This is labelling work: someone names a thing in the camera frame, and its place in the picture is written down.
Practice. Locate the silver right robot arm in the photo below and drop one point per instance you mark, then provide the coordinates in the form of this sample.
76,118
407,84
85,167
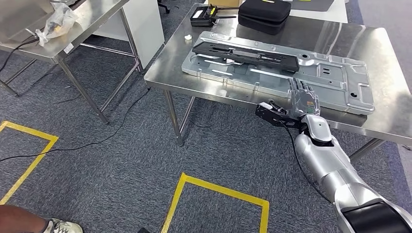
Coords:
328,167

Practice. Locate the black radio controller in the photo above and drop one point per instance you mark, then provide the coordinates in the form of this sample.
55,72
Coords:
201,17

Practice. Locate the stamped sheet metal plate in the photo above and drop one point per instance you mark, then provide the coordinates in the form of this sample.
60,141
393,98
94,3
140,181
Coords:
338,83

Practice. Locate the black plastic panel part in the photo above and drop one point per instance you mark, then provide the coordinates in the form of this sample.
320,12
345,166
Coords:
244,56

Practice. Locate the clear plastic bag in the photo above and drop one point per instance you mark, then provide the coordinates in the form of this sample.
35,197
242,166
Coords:
58,22

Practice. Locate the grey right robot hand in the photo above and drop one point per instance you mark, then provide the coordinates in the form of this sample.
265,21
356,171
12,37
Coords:
304,103

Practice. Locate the yellow floor tape rectangle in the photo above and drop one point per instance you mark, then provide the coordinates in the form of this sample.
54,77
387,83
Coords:
225,190

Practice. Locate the white cabinet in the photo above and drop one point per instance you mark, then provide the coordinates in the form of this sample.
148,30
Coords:
145,29

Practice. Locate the person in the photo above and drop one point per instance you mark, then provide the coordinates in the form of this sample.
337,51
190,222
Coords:
19,222

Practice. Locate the stainless steel side table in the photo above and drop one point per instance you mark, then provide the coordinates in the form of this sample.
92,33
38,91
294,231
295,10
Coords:
90,19

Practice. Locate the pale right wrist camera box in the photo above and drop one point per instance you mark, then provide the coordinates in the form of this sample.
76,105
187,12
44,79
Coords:
264,105

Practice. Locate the small white crumpled scrap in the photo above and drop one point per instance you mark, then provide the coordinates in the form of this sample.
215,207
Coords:
188,37

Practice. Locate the black zip case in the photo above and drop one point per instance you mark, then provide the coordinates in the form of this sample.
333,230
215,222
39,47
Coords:
264,13

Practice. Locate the stainless steel workbench table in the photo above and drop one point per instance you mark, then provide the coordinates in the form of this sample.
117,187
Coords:
379,64

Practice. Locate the black camera mounting bracket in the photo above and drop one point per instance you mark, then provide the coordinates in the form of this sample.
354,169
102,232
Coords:
273,117

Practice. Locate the office chair base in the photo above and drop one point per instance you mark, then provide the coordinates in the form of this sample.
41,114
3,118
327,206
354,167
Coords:
164,6

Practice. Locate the grey laptop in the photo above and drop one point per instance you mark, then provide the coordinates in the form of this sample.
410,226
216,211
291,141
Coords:
312,4

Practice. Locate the steel box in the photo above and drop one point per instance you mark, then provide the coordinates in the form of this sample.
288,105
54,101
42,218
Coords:
19,19

